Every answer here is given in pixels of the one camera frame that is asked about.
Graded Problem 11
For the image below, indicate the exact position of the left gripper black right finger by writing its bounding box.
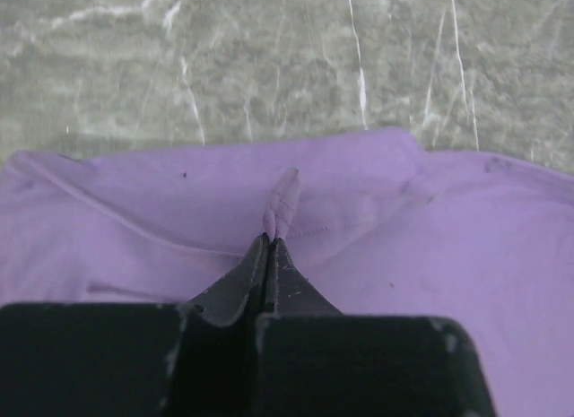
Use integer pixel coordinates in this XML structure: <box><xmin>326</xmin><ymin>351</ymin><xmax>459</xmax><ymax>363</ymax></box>
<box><xmin>255</xmin><ymin>239</ymin><xmax>495</xmax><ymax>416</ymax></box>

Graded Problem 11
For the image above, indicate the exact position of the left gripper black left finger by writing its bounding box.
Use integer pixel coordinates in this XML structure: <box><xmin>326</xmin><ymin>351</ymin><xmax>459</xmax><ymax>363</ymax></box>
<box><xmin>1</xmin><ymin>236</ymin><xmax>269</xmax><ymax>416</ymax></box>

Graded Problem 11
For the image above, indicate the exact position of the purple t-shirt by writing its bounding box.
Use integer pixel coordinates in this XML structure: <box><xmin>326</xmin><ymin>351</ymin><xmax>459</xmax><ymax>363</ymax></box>
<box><xmin>1</xmin><ymin>128</ymin><xmax>573</xmax><ymax>416</ymax></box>

